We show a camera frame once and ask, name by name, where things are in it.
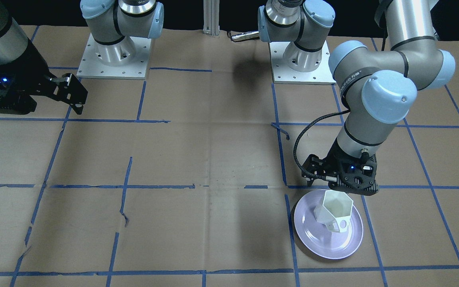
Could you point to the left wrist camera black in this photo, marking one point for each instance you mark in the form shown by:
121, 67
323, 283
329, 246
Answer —
353, 176

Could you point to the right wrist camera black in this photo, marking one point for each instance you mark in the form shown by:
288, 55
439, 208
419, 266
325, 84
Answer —
13, 97

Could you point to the white faceted mug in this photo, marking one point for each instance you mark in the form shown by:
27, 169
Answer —
334, 210

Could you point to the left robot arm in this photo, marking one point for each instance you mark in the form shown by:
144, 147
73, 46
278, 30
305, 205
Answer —
377, 88

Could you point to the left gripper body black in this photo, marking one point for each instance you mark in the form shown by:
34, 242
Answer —
334, 160

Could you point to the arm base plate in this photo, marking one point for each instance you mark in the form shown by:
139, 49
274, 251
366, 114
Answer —
285, 71
128, 59

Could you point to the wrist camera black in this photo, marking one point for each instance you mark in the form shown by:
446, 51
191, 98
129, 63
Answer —
13, 97
353, 176

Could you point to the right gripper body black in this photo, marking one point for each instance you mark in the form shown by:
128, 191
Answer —
29, 68

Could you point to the aluminium frame post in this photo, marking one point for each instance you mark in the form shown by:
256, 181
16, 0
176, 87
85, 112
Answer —
211, 18

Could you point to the lavender plate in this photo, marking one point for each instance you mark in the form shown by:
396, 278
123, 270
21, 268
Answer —
317, 238

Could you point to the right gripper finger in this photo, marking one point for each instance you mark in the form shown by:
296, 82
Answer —
72, 92

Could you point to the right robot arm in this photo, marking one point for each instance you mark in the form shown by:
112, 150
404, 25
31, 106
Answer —
110, 21

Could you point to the metal cable connector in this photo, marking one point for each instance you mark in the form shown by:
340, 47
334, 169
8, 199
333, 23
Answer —
249, 35

